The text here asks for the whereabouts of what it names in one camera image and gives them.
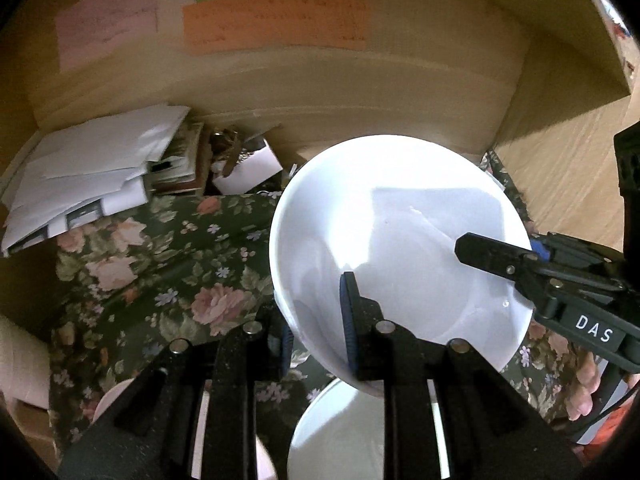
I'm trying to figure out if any large pale lavender plate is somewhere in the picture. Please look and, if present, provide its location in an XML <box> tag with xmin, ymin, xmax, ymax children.
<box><xmin>92</xmin><ymin>377</ymin><xmax>278</xmax><ymax>480</ymax></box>

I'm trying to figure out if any white card with clutter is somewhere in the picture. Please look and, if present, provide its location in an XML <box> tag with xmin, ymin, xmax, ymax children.
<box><xmin>212</xmin><ymin>139</ymin><xmax>282</xmax><ymax>196</ymax></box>

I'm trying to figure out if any brown notebook stack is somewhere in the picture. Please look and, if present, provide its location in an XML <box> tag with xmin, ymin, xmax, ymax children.
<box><xmin>150</xmin><ymin>120</ymin><xmax>213</xmax><ymax>196</ymax></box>

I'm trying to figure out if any stack of white papers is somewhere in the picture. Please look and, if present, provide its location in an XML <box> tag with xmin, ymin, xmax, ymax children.
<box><xmin>0</xmin><ymin>104</ymin><xmax>192</xmax><ymax>257</ymax></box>

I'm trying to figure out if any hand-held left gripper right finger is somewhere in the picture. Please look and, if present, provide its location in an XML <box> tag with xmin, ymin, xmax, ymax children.
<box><xmin>338</xmin><ymin>270</ymin><xmax>584</xmax><ymax>480</ymax></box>

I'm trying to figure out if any person's right forearm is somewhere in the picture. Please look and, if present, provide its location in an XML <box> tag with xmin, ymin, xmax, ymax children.
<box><xmin>580</xmin><ymin>375</ymin><xmax>640</xmax><ymax>461</ymax></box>

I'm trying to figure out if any small white plate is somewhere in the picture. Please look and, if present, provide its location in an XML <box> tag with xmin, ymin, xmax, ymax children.
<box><xmin>287</xmin><ymin>377</ymin><xmax>451</xmax><ymax>480</ymax></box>

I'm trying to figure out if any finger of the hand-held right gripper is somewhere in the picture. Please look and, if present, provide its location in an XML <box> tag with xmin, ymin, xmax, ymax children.
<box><xmin>455</xmin><ymin>232</ymin><xmax>567</xmax><ymax>319</ymax></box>
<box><xmin>530</xmin><ymin>232</ymin><xmax>627</xmax><ymax>287</ymax></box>

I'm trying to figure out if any person's right hand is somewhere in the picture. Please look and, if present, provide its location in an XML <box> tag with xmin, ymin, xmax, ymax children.
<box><xmin>565</xmin><ymin>350</ymin><xmax>608</xmax><ymax>423</ymax></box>

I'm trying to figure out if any pink paper note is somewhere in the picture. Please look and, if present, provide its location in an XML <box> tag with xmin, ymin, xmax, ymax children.
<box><xmin>55</xmin><ymin>0</ymin><xmax>160</xmax><ymax>72</ymax></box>

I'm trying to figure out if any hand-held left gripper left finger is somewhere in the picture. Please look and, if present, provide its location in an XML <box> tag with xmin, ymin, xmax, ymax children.
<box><xmin>60</xmin><ymin>304</ymin><xmax>294</xmax><ymax>480</ymax></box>

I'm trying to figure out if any white bowl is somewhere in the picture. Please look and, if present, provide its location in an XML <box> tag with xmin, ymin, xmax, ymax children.
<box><xmin>269</xmin><ymin>135</ymin><xmax>533</xmax><ymax>396</ymax></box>

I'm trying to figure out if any floral green tablecloth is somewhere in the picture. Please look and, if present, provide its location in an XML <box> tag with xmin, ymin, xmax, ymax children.
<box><xmin>50</xmin><ymin>152</ymin><xmax>601</xmax><ymax>461</ymax></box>

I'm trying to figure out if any bunch of keys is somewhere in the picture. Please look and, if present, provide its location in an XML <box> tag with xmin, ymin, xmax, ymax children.
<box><xmin>210</xmin><ymin>129</ymin><xmax>253</xmax><ymax>177</ymax></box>

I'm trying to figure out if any orange paper note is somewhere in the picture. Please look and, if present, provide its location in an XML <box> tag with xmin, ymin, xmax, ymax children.
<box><xmin>182</xmin><ymin>0</ymin><xmax>371</xmax><ymax>56</ymax></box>

